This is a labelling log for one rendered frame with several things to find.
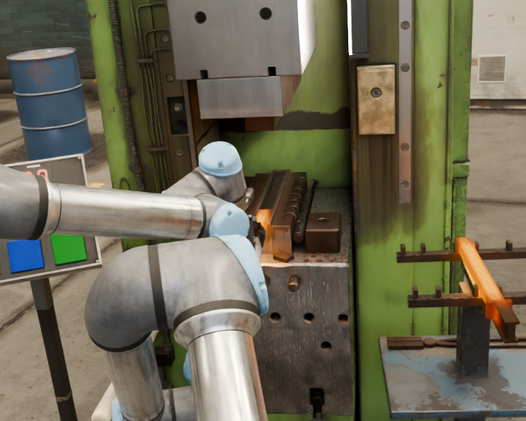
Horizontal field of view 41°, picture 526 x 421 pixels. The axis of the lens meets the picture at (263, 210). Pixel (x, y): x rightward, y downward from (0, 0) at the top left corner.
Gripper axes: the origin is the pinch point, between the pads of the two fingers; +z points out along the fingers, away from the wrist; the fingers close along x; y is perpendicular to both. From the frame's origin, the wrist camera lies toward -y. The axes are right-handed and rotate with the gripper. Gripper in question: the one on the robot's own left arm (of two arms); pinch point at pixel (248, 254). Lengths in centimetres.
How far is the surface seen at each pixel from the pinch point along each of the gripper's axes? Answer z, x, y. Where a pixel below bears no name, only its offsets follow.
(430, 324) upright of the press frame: 49, 43, -11
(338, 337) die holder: 31.2, 18.7, 3.5
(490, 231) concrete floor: 205, 91, -162
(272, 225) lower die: 9.7, 2.9, -15.8
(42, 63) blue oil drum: 208, -243, -340
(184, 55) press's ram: -28.1, -14.6, -36.4
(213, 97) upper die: -19.4, -8.9, -31.5
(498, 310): -10, 51, 20
